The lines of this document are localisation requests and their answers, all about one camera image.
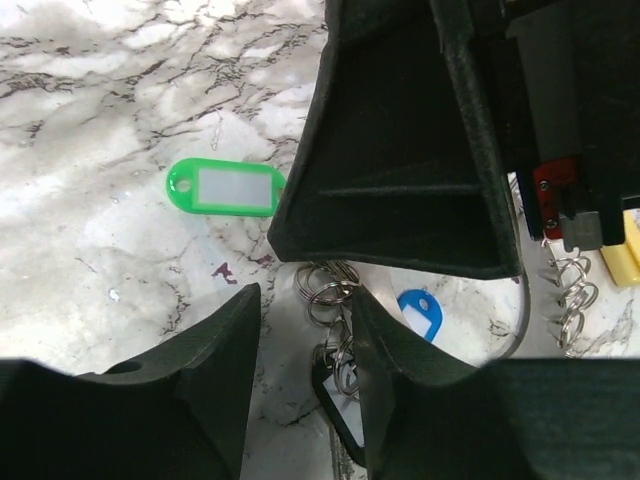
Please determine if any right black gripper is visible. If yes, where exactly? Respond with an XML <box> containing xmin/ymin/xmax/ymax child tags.
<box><xmin>469</xmin><ymin>1</ymin><xmax>639</xmax><ymax>250</ymax></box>

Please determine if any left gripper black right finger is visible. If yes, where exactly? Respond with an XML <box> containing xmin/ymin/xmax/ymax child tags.
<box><xmin>352</xmin><ymin>288</ymin><xmax>639</xmax><ymax>479</ymax></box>

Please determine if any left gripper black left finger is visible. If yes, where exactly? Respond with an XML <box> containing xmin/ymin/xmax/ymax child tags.
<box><xmin>1</xmin><ymin>284</ymin><xmax>261</xmax><ymax>479</ymax></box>

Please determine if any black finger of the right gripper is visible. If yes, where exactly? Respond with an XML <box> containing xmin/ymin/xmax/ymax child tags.
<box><xmin>268</xmin><ymin>1</ymin><xmax>520</xmax><ymax>280</ymax></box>

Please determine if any green key tag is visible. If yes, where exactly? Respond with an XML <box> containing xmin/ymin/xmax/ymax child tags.
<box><xmin>165</xmin><ymin>158</ymin><xmax>286</xmax><ymax>217</ymax></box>

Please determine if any yellow pink marker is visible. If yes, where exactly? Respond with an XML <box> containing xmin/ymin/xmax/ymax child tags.
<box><xmin>600</xmin><ymin>210</ymin><xmax>640</xmax><ymax>287</ymax></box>

